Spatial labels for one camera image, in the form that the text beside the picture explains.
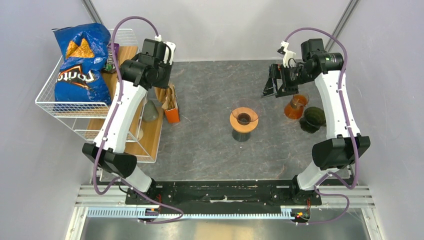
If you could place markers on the purple candy packet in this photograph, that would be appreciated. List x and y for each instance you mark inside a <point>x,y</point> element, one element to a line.
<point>109,66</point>

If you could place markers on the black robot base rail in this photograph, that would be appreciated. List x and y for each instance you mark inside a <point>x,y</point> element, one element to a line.
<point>224,197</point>

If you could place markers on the dark glass carafe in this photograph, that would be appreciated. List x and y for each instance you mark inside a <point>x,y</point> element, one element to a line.
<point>239,136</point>

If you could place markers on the dark green ceramic dripper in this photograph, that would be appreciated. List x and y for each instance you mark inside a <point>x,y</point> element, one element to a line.
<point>313,119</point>

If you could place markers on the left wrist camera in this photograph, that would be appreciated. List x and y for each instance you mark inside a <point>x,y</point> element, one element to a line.
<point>169,51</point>

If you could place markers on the orange filter holder box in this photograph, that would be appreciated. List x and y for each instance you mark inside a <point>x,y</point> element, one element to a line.
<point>171,111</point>

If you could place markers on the orange liquid glass beaker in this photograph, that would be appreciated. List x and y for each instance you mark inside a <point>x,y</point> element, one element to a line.
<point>295,108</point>

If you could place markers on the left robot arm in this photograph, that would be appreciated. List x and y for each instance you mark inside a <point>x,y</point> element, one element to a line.
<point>151,67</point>

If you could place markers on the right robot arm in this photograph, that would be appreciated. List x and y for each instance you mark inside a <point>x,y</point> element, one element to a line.
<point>344,142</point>

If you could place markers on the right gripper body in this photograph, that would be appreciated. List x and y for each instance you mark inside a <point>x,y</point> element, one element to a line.
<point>292,77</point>

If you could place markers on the blue Doritos chip bag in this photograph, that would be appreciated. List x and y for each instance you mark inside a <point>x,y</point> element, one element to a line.
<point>84,50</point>

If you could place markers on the clear glass dripper cone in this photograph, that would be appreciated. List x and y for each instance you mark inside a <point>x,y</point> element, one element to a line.
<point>246,111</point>

